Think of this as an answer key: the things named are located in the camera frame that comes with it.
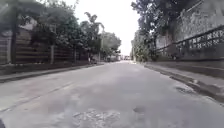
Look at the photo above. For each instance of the grey concrete road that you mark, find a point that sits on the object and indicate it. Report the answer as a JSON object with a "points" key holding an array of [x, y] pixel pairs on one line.
{"points": [[113, 90]]}

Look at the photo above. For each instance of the slatted fence with posts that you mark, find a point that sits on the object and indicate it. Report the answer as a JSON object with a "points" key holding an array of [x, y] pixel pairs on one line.
{"points": [[33, 50]]}

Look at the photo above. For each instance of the concrete sidewalk strip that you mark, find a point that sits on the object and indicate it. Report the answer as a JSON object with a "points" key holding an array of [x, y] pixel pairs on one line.
{"points": [[196, 75]]}

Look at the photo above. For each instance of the raised concrete kerb strip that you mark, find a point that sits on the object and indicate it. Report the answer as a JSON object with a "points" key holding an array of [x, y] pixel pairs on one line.
{"points": [[40, 70]]}

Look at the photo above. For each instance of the row of trees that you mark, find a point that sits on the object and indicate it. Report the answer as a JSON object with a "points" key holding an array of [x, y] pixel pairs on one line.
{"points": [[66, 30]]}

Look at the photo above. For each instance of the grey wall with patterned band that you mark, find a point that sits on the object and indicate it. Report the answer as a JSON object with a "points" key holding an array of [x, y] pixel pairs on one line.
{"points": [[200, 36]]}

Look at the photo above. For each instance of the large dark tree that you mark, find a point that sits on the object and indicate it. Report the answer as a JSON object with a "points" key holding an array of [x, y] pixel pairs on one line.
{"points": [[156, 20]]}

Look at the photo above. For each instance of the green bush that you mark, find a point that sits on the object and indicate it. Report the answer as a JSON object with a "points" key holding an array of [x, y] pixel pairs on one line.
{"points": [[140, 50]]}

